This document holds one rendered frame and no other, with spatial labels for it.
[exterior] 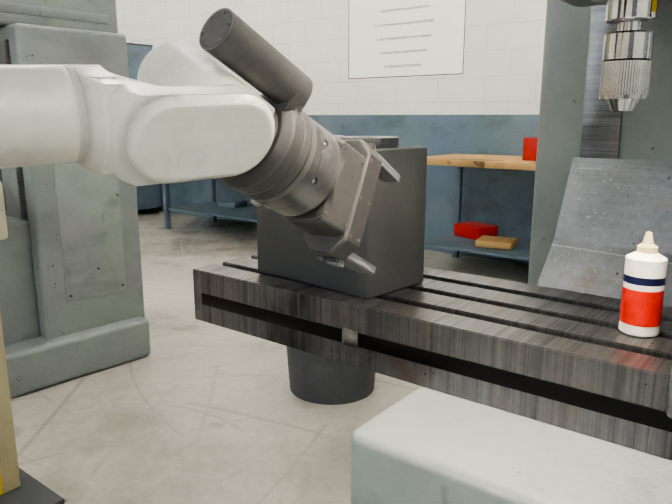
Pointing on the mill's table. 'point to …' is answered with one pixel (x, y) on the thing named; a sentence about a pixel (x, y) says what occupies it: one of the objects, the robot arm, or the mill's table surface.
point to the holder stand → (270, 226)
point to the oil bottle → (643, 290)
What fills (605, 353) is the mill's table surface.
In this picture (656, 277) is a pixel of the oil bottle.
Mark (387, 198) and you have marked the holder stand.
